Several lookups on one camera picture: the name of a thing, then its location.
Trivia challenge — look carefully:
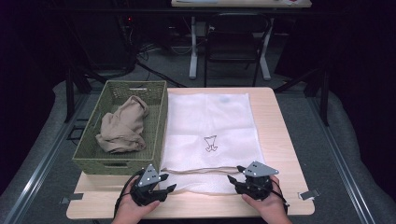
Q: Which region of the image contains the person's right hand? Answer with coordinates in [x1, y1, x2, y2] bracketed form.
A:
[242, 175, 292, 224]

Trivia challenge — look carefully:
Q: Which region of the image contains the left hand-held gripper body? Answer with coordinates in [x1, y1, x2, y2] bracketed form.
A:
[130, 163, 162, 207]

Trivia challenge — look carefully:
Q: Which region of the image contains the black equipment case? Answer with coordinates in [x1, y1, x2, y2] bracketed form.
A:
[71, 12, 138, 71]

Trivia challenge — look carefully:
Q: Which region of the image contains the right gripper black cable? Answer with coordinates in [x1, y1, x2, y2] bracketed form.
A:
[248, 178, 290, 216]

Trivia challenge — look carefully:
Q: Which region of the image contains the white mesh laundry bag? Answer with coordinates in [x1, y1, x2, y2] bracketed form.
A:
[158, 92, 266, 195]

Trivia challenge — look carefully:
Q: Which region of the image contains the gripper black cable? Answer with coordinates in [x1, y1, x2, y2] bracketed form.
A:
[113, 169, 146, 218]
[248, 178, 290, 216]

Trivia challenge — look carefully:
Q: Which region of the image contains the black metal stand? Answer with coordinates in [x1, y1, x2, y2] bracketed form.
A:
[274, 66, 331, 127]
[64, 64, 108, 124]

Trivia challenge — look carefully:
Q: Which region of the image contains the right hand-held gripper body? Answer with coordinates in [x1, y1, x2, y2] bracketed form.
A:
[242, 161, 279, 201]

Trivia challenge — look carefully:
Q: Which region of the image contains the person's left hand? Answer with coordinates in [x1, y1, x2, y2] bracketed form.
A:
[111, 192, 162, 224]

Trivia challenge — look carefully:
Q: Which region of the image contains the green woven basket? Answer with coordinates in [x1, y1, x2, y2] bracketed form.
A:
[72, 79, 169, 176]

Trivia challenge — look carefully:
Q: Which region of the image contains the black floor cable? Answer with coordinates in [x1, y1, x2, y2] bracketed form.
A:
[136, 60, 188, 89]

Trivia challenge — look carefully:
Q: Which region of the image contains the metal floor rail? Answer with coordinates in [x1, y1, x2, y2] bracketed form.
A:
[3, 92, 92, 224]
[307, 96, 375, 224]

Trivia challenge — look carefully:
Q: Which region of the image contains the beige garment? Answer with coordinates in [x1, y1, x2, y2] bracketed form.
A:
[94, 94, 150, 154]

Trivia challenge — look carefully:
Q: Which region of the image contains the white-legged desk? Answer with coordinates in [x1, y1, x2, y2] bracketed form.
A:
[171, 0, 312, 82]

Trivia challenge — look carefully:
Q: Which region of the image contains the grey tape strip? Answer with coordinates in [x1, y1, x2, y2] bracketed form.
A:
[60, 192, 84, 204]
[298, 189, 320, 201]

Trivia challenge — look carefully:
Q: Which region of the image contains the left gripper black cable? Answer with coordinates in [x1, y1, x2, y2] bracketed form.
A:
[113, 169, 146, 218]

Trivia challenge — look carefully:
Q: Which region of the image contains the black chair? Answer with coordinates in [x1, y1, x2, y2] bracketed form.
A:
[204, 12, 273, 88]

